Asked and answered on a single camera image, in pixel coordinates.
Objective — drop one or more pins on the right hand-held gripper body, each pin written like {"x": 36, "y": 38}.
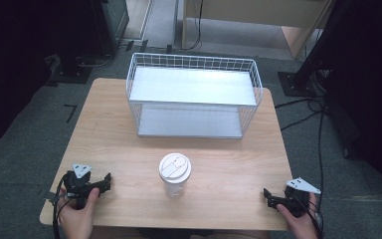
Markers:
{"x": 297, "y": 197}

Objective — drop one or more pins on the white lidded paper cup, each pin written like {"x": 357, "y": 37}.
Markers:
{"x": 175, "y": 172}

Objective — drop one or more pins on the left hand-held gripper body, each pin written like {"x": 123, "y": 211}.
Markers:
{"x": 77, "y": 183}

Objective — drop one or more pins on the dark curtain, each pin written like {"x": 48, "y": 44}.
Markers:
{"x": 16, "y": 59}
{"x": 368, "y": 93}

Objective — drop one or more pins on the person's right hand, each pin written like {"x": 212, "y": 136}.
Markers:
{"x": 300, "y": 225}

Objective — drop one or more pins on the light wooden desk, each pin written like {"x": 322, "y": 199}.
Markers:
{"x": 262, "y": 13}

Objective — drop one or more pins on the person's left hand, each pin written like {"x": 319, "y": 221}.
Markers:
{"x": 78, "y": 217}

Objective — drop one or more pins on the dark cabinet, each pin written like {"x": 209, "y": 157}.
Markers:
{"x": 111, "y": 23}

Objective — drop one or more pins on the black metal stand base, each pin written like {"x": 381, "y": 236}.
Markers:
{"x": 71, "y": 71}
{"x": 293, "y": 83}

